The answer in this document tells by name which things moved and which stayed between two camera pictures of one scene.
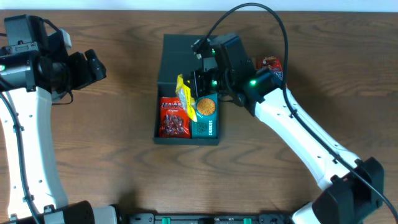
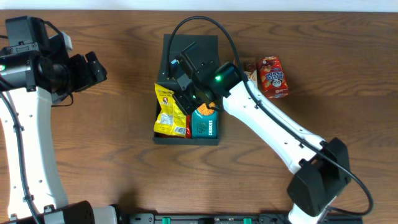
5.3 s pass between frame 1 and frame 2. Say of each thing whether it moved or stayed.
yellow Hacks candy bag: moved
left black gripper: stayed
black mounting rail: stayed
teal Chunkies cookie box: stayed
